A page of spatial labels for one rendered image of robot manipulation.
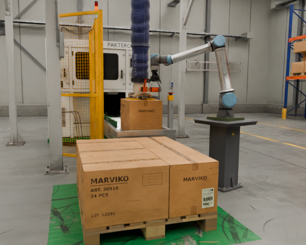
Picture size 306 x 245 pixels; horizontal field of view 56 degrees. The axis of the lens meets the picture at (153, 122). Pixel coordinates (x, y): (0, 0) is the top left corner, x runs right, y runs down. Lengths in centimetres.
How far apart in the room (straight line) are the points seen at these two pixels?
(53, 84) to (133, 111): 112
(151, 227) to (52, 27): 270
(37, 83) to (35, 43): 151
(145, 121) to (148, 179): 140
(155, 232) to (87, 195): 58
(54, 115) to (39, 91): 823
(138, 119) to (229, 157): 109
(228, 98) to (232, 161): 71
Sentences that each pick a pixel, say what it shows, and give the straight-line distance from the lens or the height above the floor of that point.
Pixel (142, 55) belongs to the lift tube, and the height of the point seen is 148.
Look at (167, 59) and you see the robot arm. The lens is 304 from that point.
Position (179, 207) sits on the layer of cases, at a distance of 220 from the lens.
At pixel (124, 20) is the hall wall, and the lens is 1251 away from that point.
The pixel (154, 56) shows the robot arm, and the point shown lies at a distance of 305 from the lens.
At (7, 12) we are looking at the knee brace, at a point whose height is 243.
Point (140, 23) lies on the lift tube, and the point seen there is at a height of 185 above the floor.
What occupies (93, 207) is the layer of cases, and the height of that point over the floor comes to 29.
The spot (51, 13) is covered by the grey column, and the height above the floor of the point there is 198.
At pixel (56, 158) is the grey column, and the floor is 18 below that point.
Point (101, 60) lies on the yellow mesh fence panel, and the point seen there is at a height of 146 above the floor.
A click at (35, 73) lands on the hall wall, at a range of 1208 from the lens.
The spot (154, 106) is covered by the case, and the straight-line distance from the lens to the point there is 336.
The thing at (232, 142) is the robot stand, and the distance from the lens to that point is 322.
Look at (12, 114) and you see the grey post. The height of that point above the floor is 57.
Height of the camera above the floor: 108
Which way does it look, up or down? 7 degrees down
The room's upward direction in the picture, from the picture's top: 1 degrees clockwise
